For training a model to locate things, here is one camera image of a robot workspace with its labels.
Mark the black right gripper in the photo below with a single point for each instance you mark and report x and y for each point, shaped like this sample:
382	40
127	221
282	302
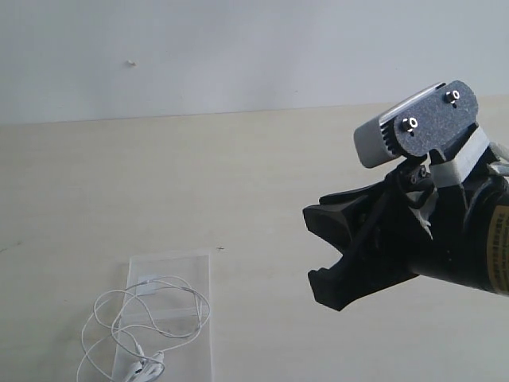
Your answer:
402	227

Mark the clear plastic storage box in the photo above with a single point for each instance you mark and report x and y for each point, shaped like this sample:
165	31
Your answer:
165	313

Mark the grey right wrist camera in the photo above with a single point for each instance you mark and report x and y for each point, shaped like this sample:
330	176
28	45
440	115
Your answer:
435	118

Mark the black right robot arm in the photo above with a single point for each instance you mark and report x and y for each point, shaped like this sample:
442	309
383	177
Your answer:
402	227

